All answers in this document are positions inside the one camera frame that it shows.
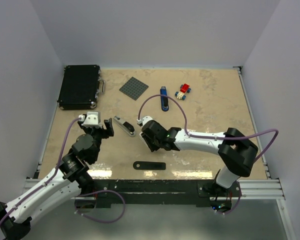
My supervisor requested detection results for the black stapler top cover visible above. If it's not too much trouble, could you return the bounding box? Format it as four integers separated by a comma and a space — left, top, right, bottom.
133, 161, 166, 171

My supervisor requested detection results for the small white stapler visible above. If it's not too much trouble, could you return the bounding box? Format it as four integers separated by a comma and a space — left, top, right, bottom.
139, 132, 149, 148

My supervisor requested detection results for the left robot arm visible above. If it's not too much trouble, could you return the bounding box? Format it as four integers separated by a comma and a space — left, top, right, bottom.
0, 114, 114, 240

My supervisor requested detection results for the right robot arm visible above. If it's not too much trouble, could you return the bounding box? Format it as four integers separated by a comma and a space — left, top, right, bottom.
139, 116, 259, 197

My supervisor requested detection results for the grey studded building plate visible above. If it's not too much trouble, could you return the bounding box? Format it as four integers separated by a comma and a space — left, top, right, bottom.
119, 77, 149, 101

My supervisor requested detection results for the red white toy car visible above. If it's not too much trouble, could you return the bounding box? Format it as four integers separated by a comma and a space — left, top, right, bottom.
175, 83, 192, 101

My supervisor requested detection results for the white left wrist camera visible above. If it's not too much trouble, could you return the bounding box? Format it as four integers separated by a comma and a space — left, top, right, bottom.
77, 111, 101, 128

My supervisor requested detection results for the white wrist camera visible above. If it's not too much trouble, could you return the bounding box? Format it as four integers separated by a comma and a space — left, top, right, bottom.
77, 111, 101, 128
136, 115, 153, 127

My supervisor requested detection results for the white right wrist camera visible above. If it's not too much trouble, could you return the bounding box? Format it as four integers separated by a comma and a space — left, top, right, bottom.
136, 115, 153, 127

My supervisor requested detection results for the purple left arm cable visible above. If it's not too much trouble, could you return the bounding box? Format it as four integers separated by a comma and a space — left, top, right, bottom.
0, 117, 85, 240

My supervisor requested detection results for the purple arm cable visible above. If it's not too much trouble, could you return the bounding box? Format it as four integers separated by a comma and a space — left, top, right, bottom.
0, 117, 85, 240
137, 94, 279, 163

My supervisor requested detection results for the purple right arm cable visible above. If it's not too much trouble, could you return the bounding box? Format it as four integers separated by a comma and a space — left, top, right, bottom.
137, 94, 279, 163

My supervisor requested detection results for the black case with metal handle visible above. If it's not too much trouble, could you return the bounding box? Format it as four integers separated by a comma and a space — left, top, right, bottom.
57, 64, 105, 111

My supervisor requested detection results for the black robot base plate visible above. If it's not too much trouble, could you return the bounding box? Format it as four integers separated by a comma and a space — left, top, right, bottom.
78, 179, 242, 209

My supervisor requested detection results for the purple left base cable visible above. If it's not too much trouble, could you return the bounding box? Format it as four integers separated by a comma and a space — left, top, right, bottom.
74, 189, 126, 223

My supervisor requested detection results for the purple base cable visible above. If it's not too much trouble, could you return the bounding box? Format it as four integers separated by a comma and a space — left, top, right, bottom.
74, 189, 126, 223
213, 179, 243, 216

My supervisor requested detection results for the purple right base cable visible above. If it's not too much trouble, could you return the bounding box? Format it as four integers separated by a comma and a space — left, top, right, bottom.
213, 179, 243, 216

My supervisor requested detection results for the aluminium table edge rail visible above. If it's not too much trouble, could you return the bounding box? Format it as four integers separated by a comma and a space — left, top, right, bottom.
233, 66, 285, 202

